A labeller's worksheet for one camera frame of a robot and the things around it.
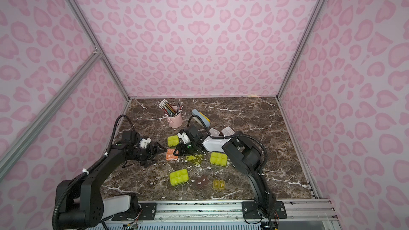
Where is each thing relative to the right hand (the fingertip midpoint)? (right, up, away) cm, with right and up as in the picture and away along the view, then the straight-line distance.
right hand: (179, 153), depth 90 cm
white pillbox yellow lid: (+29, +11, +11) cm, 32 cm away
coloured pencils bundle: (-8, +24, +7) cm, 26 cm away
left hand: (-8, +1, -5) cm, 10 cm away
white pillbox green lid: (-5, +6, +6) cm, 9 cm away
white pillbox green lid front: (+2, -10, -8) cm, 13 cm away
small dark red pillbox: (+13, -12, -10) cm, 20 cm away
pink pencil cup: (-3, +18, +8) cm, 20 cm away
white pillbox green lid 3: (+22, -3, -2) cm, 22 cm away
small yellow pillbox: (+23, -13, -10) cm, 28 cm away
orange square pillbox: (-5, -2, 0) cm, 5 cm away
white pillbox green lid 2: (+10, -3, 0) cm, 10 cm away
